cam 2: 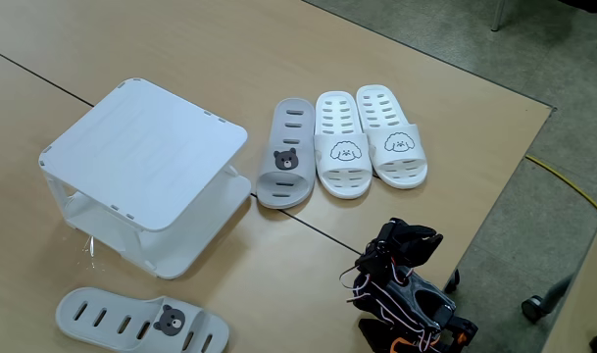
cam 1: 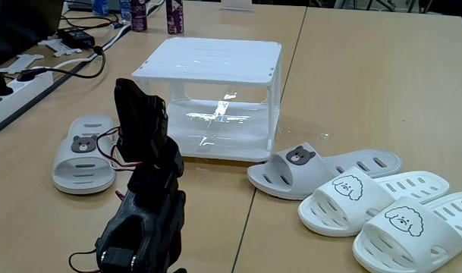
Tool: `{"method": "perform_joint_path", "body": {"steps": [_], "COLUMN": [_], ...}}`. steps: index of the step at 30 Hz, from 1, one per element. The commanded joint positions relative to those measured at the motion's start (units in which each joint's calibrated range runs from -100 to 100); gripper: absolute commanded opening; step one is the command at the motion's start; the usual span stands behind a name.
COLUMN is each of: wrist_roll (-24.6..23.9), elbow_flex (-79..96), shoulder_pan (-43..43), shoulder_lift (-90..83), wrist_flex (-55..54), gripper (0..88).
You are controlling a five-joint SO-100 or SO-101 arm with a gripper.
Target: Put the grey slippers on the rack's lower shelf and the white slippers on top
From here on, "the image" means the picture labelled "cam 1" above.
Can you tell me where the black power plug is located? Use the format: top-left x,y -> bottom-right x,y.
0,69 -> 14,105

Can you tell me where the purple drink can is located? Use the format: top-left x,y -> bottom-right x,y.
130,0 -> 148,33
165,0 -> 185,36

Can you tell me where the blue drink can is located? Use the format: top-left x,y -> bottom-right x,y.
119,0 -> 132,22
91,0 -> 109,17

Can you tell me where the black laptop screen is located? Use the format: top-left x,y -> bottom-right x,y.
0,0 -> 64,69

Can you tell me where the white flat plastic part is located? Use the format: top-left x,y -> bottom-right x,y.
0,54 -> 45,75
38,39 -> 83,58

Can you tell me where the grey bear slipper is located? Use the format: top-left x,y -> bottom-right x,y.
247,142 -> 403,201
51,115 -> 118,196

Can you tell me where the white power strip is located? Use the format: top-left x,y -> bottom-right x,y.
0,70 -> 54,132

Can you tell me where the black cable with plug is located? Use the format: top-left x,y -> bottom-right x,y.
17,45 -> 107,83

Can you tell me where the white two-tier shoe rack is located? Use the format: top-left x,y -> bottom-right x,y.
130,36 -> 284,164

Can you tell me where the white cable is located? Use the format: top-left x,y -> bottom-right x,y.
33,0 -> 165,73

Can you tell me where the white dog slipper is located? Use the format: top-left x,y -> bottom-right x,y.
297,165 -> 451,238
352,191 -> 462,273

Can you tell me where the black power adapter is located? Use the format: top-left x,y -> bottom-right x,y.
58,28 -> 96,49

